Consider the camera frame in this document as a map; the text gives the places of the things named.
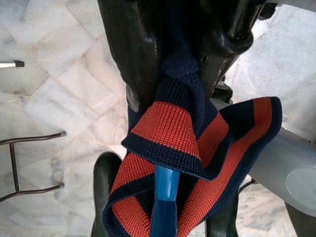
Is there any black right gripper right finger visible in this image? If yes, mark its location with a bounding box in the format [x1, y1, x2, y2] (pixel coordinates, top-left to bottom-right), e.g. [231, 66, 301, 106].
[197, 0, 266, 102]

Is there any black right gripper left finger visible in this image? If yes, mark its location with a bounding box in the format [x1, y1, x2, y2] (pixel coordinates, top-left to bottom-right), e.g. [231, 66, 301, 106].
[97, 0, 163, 113]

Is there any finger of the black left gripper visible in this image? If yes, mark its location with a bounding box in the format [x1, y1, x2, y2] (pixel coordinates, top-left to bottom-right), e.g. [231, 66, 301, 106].
[206, 190, 239, 237]
[90, 152, 125, 237]

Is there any blue plastic hanger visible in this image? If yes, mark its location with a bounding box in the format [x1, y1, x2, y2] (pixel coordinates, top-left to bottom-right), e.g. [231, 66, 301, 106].
[149, 164, 181, 237]

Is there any navy polo shirt red stripe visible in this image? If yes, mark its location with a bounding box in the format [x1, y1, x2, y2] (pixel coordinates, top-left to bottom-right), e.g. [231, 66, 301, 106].
[102, 46, 283, 237]

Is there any marble top folding table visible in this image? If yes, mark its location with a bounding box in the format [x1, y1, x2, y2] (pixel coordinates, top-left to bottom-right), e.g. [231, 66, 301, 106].
[0, 131, 67, 202]

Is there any silver clothes rack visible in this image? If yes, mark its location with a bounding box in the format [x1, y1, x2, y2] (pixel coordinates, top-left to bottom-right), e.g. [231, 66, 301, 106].
[0, 60, 25, 69]

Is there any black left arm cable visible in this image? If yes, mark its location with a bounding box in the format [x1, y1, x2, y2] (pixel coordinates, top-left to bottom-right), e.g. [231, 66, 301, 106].
[238, 178, 259, 192]

